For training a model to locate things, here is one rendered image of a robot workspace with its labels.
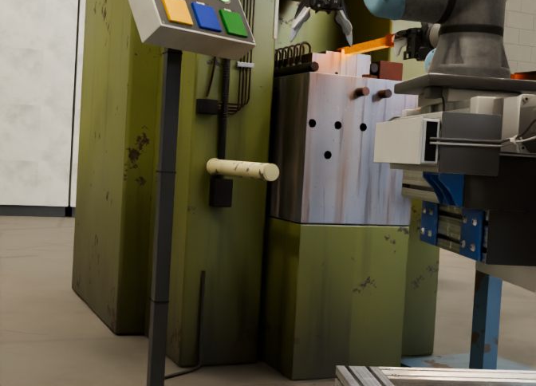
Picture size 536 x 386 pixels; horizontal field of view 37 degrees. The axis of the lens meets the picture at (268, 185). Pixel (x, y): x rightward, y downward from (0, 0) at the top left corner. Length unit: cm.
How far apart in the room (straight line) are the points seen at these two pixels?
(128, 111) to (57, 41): 477
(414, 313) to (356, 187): 60
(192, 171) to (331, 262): 50
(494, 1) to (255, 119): 115
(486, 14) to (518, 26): 898
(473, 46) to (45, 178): 629
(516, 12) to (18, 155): 620
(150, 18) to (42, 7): 562
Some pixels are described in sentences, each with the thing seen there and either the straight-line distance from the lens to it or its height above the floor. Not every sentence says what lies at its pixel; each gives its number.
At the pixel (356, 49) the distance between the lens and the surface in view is 243.
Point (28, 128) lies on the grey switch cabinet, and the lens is 750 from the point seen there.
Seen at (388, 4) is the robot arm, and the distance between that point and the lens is 146.
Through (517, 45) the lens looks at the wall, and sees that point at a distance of 1046.
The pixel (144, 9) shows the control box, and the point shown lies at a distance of 203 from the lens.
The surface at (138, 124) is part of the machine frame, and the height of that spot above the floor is 75.
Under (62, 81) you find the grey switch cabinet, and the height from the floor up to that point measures 123.
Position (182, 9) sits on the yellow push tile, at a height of 101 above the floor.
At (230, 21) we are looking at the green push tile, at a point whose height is 101.
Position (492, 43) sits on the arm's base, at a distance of 151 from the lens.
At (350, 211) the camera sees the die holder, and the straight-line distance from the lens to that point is 243.
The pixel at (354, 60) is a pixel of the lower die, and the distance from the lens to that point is 251.
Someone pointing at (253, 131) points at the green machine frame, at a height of 74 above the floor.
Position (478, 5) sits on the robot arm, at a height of 95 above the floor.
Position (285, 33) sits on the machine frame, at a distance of 294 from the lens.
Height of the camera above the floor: 66
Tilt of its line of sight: 2 degrees down
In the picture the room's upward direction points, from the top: 3 degrees clockwise
